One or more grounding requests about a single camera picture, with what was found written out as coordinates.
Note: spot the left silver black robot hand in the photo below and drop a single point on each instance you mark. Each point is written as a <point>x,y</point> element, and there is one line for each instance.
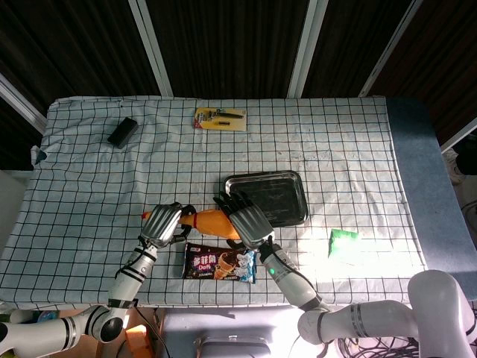
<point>162,223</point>

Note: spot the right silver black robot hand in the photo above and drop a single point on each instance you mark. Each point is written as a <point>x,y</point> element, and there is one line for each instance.
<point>247,222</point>

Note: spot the yellow rubber chicken toy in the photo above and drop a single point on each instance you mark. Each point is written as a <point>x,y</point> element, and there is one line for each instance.
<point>214,223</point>

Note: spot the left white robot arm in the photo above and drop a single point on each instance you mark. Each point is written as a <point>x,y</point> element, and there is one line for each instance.
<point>112,298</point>

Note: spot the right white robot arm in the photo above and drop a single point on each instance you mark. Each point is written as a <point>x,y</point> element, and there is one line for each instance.
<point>354,313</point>

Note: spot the stainless steel rectangular tray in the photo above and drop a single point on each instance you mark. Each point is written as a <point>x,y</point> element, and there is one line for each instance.
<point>272,197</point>

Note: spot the white black checked tablecloth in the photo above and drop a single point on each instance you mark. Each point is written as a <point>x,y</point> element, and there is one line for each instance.
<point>223,194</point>

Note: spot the brown chocolate cone snack bag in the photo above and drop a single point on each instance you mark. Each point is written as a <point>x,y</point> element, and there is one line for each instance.
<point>220,265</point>

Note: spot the green snack bag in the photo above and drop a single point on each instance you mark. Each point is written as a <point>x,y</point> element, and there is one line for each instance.
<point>343,243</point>

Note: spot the black rectangular box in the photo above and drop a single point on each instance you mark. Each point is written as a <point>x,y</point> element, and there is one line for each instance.
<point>123,132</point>

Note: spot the yellow carded knife pack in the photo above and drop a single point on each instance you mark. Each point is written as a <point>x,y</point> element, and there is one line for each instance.
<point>221,119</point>

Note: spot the blue grey padded table edge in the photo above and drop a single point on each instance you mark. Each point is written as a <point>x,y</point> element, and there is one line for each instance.
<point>425,194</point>

